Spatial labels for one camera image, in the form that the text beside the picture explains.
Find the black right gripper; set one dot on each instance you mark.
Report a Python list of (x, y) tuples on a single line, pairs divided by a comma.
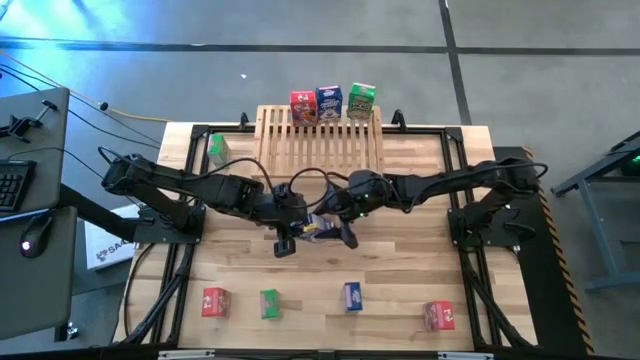
[(365, 195)]

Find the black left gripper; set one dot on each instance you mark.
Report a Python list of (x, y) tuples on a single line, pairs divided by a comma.
[(284, 205)]

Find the blue Frosted Flakes cereal box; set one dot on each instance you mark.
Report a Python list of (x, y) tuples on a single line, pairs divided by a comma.
[(329, 102), (319, 228), (352, 296)]

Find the green Apple Jacks cereal box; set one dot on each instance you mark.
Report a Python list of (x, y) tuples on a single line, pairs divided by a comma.
[(270, 304), (361, 100), (218, 149)]

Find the red Froot Loops cereal box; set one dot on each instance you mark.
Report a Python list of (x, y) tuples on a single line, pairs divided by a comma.
[(440, 315), (215, 302), (304, 107)]

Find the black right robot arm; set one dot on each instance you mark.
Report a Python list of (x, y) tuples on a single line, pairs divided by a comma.
[(450, 182)]

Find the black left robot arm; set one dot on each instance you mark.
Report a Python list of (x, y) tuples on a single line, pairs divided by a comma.
[(165, 182)]

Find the slatted light wooden shelf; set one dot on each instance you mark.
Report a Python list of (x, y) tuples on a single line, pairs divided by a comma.
[(325, 145)]

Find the black clamp hook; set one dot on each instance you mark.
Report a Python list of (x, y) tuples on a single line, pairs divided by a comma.
[(244, 121), (399, 120)]

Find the white printed cardboard box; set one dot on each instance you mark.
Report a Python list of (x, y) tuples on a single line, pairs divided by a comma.
[(107, 250)]

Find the black desk support bar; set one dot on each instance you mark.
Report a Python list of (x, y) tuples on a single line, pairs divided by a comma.
[(95, 212)]

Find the black hazard-striped floor mat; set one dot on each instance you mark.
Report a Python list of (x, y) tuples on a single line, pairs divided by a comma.
[(540, 295)]

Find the dark grey desk panel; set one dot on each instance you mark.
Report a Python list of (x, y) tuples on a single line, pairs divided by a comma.
[(35, 130), (40, 290)]

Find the black computer mouse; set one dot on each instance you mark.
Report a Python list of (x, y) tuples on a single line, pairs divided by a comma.
[(36, 236)]

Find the black computer keyboard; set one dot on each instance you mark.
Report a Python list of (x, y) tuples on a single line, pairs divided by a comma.
[(12, 184)]

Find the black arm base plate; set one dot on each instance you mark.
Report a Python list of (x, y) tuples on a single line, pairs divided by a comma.
[(505, 230), (150, 232)]

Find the silver metal bracket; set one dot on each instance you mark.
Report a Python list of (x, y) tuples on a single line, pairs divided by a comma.
[(466, 356), (186, 355)]

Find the small metal desk bracket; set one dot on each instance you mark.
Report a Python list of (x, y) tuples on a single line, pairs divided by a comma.
[(69, 331)]

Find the grey metal cart frame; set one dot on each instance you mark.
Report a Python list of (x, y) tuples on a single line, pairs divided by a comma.
[(600, 170)]

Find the black desk clamp mount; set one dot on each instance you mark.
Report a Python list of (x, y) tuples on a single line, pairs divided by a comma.
[(20, 125)]

